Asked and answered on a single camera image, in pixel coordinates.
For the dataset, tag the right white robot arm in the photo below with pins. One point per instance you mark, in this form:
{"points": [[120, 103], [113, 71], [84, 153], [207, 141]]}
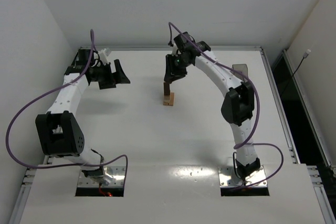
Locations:
{"points": [[241, 105]]}

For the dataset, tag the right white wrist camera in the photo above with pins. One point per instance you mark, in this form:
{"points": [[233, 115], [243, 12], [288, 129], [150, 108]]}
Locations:
{"points": [[174, 47]]}

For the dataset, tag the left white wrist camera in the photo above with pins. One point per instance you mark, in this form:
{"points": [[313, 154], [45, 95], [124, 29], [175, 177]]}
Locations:
{"points": [[103, 55]]}

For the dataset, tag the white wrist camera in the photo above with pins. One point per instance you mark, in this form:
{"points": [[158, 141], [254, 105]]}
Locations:
{"points": [[174, 47], [103, 55]]}

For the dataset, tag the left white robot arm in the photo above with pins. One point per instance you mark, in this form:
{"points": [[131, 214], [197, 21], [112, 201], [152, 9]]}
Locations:
{"points": [[59, 132]]}

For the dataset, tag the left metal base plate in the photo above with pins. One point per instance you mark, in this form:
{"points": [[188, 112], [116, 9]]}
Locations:
{"points": [[113, 177]]}

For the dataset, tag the metal base plate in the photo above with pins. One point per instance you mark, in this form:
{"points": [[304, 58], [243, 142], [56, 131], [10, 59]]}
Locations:
{"points": [[228, 179], [113, 177]]}

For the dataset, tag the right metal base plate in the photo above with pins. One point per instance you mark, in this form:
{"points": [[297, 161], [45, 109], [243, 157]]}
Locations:
{"points": [[228, 179]]}

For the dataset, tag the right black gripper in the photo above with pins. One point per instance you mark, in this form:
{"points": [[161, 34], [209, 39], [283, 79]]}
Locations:
{"points": [[172, 69]]}

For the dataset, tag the smoky transparent plastic bin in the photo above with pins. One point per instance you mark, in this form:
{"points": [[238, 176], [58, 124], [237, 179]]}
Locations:
{"points": [[240, 71]]}

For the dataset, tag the dark brown arch block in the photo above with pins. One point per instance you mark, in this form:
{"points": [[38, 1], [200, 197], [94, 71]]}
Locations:
{"points": [[166, 88]]}

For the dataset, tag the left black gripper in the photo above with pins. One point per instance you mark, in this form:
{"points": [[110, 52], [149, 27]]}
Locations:
{"points": [[109, 74]]}

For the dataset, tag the black wall cable white plug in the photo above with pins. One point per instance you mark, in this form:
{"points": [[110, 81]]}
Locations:
{"points": [[304, 56]]}

